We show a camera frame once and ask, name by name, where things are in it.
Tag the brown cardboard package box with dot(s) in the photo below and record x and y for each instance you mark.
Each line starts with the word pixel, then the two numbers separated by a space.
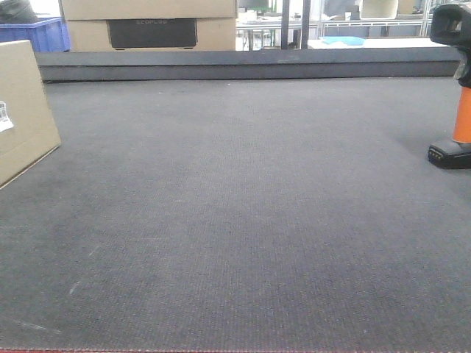
pixel 35 134

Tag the black orange barcode scanner gun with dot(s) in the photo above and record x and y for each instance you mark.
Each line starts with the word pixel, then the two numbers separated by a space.
pixel 451 26

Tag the large cardboard box black panel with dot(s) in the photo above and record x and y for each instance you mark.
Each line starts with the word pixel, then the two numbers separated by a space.
pixel 149 25

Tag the light blue flat tray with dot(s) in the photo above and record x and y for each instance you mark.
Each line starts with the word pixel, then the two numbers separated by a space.
pixel 343 40

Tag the beige plastic bin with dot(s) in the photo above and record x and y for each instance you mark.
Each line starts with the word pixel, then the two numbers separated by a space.
pixel 378 9

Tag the blue plastic crate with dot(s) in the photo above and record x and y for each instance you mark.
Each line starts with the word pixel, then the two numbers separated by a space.
pixel 46 35

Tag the white barcode shipping label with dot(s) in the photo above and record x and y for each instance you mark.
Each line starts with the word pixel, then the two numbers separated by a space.
pixel 5 121

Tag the black bag in crate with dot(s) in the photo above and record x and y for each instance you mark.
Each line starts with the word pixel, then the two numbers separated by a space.
pixel 17 12

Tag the dark grey conveyor side rail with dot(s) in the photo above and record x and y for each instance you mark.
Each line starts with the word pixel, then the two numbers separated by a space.
pixel 247 65

